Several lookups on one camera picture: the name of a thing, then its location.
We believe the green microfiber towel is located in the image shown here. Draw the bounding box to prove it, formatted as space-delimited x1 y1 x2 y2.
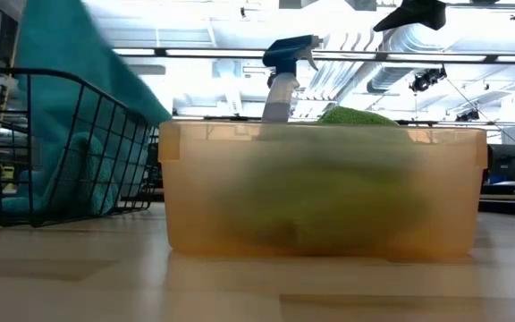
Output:
221 106 424 252

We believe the teal microfiber towel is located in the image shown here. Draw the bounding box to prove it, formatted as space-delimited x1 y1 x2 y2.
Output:
0 0 173 216

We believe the small black ceiling spotlight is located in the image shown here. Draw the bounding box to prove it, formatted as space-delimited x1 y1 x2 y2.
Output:
454 106 481 123

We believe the spray bottle with blue head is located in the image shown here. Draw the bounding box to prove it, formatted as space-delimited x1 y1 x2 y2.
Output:
261 34 324 123

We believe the dark computer monitor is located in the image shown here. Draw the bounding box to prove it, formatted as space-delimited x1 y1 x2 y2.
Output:
489 143 515 182

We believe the long ceiling light fixture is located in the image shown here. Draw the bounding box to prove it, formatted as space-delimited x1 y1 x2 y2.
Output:
112 47 515 64

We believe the translucent orange plastic bin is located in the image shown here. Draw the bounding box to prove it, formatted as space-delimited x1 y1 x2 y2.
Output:
157 119 490 261

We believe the silver ventilation duct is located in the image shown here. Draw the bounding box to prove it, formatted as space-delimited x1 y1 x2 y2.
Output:
364 21 449 95

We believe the black ceiling camera cluster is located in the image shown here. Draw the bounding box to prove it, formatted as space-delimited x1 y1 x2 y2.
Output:
408 65 449 94

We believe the black wire basket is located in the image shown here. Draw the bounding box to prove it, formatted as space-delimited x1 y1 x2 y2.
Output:
0 66 161 228

